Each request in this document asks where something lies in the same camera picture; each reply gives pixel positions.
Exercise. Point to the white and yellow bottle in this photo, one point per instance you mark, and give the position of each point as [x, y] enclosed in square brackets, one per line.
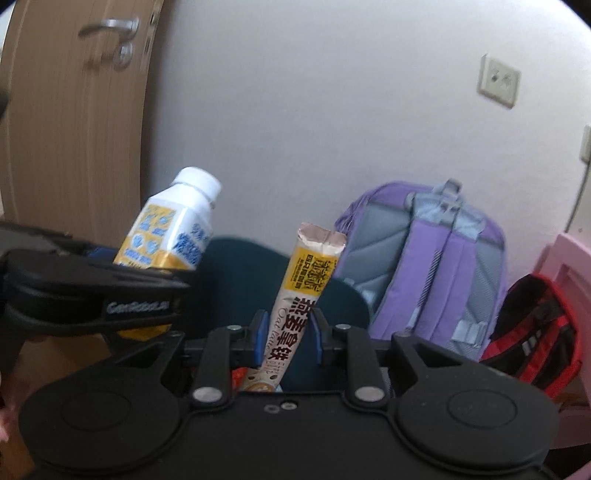
[171, 230]

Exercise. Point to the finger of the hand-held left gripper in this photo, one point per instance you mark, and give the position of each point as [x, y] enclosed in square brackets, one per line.
[92, 295]
[99, 253]

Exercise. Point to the dark teal bin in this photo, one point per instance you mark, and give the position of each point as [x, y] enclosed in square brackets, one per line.
[231, 263]

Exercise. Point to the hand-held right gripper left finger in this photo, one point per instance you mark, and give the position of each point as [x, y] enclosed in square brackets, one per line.
[261, 339]

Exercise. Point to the white wall socket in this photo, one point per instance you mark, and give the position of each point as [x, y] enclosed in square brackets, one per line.
[586, 144]
[498, 81]

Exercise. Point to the red wrapper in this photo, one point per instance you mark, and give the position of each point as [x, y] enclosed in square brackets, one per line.
[238, 377]

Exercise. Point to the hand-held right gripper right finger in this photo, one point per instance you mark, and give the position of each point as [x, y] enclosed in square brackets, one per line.
[315, 339]

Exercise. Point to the red and black backpack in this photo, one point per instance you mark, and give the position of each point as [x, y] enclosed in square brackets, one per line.
[540, 332]

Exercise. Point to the brown wooden door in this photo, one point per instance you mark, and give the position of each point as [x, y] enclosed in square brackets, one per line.
[69, 138]

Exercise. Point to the yellow coffee stick packet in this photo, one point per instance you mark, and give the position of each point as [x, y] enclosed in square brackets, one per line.
[302, 286]

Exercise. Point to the purple backpack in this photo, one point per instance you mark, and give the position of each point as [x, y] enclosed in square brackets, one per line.
[443, 263]

